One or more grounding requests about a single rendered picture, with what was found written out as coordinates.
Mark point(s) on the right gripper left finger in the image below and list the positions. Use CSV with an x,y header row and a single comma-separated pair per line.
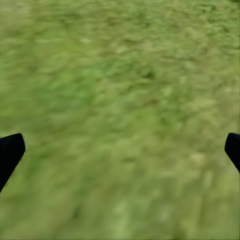
x,y
12,148

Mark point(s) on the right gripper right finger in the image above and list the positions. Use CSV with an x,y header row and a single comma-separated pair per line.
x,y
232,148

